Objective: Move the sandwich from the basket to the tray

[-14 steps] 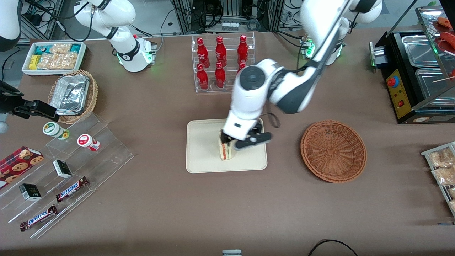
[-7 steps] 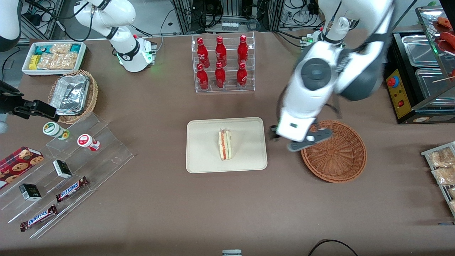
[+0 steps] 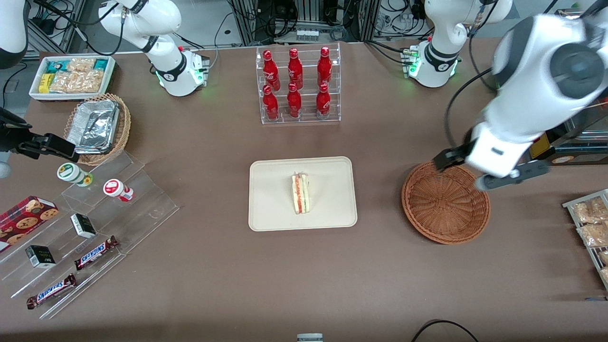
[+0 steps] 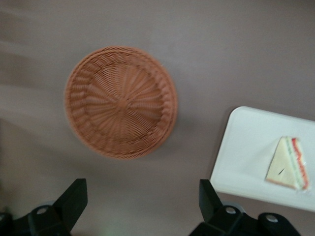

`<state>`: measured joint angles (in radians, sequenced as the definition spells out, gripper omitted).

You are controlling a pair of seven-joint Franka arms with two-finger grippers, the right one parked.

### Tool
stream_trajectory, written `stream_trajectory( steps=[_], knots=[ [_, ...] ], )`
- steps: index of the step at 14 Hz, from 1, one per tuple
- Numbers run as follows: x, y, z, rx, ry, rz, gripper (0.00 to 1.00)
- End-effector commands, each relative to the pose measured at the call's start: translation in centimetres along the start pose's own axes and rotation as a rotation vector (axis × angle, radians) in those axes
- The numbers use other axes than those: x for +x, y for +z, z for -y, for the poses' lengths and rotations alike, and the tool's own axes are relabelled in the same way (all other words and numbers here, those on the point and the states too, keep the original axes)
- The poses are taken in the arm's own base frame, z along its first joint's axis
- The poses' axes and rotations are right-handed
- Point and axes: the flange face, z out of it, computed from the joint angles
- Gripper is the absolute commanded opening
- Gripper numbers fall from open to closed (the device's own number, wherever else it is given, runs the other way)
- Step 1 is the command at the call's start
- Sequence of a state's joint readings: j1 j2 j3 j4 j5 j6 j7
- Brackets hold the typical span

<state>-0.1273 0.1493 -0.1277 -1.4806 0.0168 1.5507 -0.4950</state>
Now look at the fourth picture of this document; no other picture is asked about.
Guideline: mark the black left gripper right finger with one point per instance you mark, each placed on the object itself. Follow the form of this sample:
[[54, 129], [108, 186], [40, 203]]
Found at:
[[214, 216]]

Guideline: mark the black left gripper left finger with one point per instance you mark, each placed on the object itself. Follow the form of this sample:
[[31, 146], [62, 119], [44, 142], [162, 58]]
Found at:
[[66, 206]]

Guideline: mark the triangular sandwich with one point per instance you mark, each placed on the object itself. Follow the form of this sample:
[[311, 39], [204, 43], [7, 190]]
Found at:
[[283, 167]]

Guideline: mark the cream plastic tray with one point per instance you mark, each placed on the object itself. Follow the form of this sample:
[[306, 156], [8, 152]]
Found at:
[[243, 147]]

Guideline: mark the round brown wicker basket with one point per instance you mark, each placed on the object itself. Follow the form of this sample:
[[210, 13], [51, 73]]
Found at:
[[120, 103]]

